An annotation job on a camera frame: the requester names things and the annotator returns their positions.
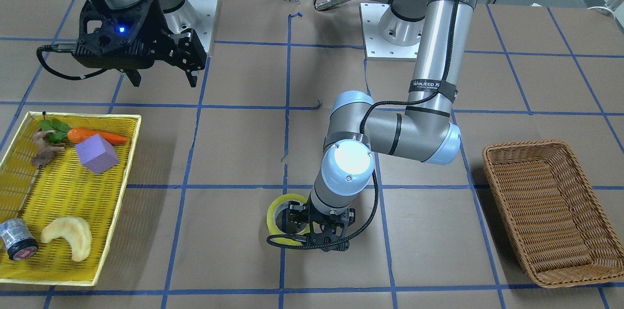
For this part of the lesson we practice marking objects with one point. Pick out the brown wicker basket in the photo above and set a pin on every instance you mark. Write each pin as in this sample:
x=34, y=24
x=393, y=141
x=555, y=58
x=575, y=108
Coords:
x=559, y=231

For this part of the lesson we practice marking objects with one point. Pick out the clear yellow tape roll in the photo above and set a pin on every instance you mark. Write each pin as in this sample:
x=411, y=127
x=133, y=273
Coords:
x=283, y=218

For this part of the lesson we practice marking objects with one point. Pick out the brown toy figure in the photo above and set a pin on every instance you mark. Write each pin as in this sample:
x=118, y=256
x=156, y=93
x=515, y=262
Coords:
x=45, y=150

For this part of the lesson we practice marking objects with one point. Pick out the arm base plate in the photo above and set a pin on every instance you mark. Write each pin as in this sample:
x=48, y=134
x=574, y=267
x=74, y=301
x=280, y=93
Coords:
x=199, y=15
x=386, y=36

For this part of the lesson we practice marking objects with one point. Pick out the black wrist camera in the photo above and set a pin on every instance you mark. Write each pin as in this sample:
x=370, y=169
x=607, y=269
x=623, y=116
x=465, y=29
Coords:
x=133, y=56

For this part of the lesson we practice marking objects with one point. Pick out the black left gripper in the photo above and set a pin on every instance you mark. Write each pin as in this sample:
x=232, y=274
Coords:
x=296, y=211

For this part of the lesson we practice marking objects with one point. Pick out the yellow toy banana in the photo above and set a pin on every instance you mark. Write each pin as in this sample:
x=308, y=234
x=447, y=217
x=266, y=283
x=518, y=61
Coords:
x=75, y=230

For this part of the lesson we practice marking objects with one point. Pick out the purple foam block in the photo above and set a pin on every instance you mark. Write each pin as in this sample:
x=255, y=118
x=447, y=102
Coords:
x=96, y=154

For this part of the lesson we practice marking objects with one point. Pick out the orange toy carrot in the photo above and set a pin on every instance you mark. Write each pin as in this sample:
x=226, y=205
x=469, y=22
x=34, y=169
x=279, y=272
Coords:
x=62, y=133

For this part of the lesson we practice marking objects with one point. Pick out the black silver can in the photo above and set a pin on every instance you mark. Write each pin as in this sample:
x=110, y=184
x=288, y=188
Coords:
x=17, y=239

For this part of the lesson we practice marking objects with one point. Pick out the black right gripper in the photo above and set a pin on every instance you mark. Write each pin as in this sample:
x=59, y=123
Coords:
x=157, y=21

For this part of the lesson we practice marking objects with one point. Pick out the yellow plastic tray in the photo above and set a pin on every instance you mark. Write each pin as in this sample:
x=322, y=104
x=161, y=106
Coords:
x=63, y=188

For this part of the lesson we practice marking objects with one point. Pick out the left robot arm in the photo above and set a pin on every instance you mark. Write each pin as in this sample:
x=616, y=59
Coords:
x=418, y=128

